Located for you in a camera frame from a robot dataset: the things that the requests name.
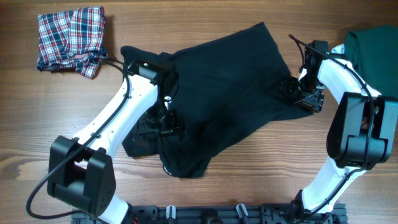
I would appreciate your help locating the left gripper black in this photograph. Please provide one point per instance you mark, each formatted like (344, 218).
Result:
(174, 127)

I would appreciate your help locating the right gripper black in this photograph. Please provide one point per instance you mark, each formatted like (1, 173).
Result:
(314, 104)

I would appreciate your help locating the black garment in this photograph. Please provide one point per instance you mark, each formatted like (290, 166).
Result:
(228, 89)

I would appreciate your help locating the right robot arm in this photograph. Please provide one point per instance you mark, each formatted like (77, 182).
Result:
(361, 134)

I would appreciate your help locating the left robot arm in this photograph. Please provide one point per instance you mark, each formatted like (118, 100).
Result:
(81, 172)

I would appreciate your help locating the dark green folded garment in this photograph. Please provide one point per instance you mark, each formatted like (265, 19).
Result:
(373, 54)

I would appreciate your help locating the plaid folded cloth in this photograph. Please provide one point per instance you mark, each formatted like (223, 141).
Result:
(72, 40)

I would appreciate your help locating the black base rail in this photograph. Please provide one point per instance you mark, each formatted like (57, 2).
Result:
(265, 214)

